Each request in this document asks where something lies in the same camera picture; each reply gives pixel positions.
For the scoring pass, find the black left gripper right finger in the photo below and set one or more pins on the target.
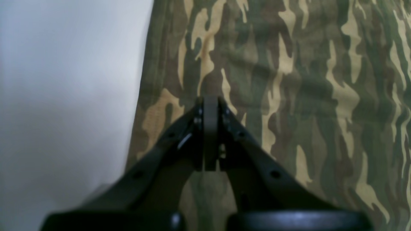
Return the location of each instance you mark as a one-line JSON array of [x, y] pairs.
[[266, 196]]

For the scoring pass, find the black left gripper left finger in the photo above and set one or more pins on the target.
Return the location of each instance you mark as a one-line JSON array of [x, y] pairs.
[[147, 197]]

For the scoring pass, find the camouflage t-shirt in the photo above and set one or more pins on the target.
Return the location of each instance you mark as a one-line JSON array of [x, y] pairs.
[[322, 85]]

